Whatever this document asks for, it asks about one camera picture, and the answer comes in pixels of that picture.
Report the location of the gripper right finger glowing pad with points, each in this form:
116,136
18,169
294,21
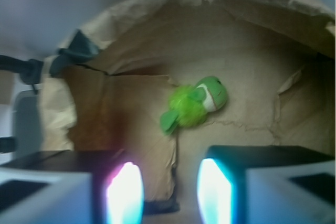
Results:
266,184

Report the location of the brown paper bag bin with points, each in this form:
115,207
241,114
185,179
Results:
275,58

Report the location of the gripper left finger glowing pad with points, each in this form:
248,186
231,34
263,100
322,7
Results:
72,187

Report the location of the green plush frog toy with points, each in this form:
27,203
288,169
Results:
189,105

